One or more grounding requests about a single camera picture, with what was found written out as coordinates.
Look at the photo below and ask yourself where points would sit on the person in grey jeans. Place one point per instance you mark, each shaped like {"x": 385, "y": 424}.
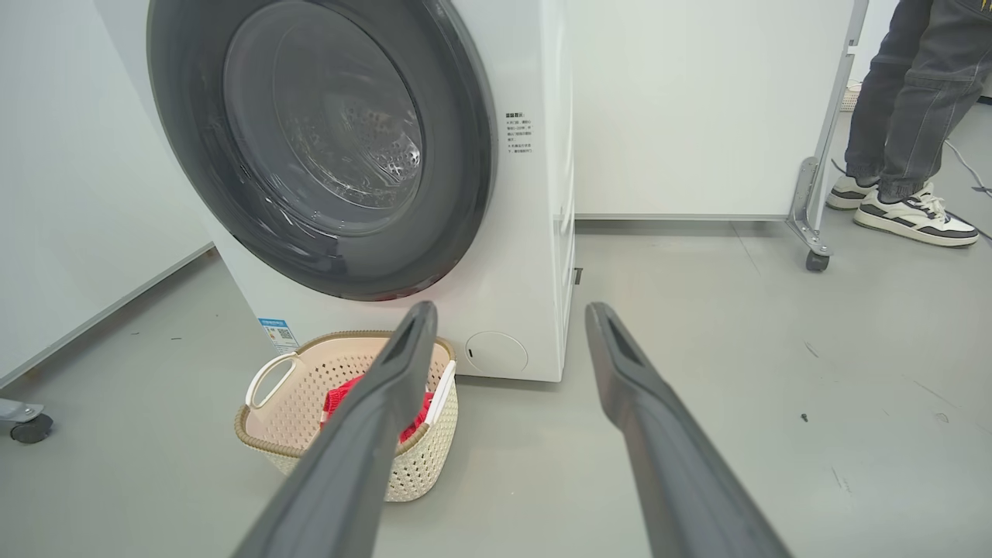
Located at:
{"x": 922, "y": 85}

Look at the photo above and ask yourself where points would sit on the round glass washing machine door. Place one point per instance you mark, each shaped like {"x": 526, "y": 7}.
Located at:
{"x": 325, "y": 132}

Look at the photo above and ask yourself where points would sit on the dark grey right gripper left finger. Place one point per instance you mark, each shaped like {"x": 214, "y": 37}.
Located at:
{"x": 349, "y": 449}

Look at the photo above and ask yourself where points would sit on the cream perforated laundry basket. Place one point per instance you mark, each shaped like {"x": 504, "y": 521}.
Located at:
{"x": 294, "y": 418}

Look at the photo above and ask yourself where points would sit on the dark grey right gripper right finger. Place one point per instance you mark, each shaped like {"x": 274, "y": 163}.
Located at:
{"x": 674, "y": 465}

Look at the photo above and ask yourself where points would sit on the white black sneaker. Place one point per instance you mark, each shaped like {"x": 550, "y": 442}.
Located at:
{"x": 914, "y": 218}
{"x": 846, "y": 194}

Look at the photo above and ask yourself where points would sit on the white front-load washing machine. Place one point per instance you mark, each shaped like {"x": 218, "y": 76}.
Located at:
{"x": 527, "y": 256}

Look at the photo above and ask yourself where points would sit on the red basketball jersey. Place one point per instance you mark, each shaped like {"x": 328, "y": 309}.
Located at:
{"x": 341, "y": 395}

